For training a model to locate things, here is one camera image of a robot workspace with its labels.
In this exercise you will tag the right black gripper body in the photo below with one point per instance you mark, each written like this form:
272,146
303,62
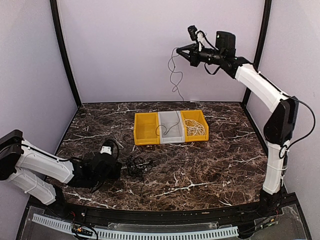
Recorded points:
196,60

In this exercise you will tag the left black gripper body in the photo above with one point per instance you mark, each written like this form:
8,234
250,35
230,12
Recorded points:
115,174

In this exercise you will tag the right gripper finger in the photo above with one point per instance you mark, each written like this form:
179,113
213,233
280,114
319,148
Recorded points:
186,48
183,54

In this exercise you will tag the yellow bin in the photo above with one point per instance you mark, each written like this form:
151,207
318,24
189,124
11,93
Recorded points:
194,125
145,130

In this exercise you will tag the white translucent bin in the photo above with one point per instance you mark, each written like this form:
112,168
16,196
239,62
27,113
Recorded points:
170,128

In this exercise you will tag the yellow bin front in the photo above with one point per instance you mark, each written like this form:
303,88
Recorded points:
194,125

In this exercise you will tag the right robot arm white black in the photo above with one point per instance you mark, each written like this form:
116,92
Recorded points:
278,129

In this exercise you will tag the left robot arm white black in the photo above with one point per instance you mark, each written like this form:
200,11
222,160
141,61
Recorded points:
20,161

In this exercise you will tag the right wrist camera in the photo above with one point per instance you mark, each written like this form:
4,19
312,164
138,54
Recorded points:
198,36

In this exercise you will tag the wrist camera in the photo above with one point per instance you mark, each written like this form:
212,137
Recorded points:
198,36
110,147

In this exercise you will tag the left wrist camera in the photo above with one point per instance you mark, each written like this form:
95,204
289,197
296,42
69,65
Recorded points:
110,147

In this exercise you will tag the white slotted cable duct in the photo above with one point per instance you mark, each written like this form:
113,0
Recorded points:
122,231

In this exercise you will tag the left black frame post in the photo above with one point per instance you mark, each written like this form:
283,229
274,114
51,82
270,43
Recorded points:
63,52

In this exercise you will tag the black front rail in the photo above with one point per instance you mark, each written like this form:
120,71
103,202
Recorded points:
233,215

